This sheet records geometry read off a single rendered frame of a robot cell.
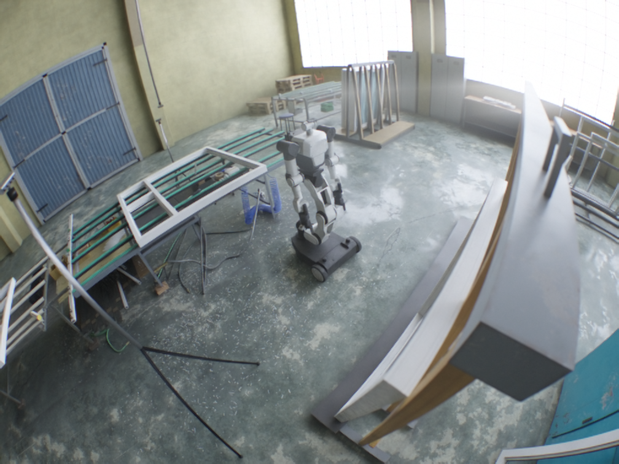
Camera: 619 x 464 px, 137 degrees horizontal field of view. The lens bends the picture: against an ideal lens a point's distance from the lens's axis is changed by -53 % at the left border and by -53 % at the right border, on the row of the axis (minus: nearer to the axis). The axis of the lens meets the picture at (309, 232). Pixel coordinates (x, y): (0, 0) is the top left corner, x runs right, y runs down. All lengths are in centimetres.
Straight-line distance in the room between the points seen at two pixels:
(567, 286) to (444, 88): 774
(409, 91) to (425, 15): 246
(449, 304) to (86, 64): 889
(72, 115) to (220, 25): 559
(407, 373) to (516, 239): 46
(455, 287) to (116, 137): 864
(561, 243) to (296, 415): 200
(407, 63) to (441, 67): 104
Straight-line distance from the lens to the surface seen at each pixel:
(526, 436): 252
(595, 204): 594
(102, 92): 867
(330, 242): 275
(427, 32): 808
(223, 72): 988
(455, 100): 783
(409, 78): 824
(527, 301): 18
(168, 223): 239
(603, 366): 236
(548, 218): 27
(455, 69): 775
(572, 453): 188
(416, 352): 64
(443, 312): 71
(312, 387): 212
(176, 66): 922
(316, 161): 210
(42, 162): 886
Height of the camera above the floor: 204
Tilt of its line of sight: 40 degrees down
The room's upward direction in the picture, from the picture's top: 8 degrees counter-clockwise
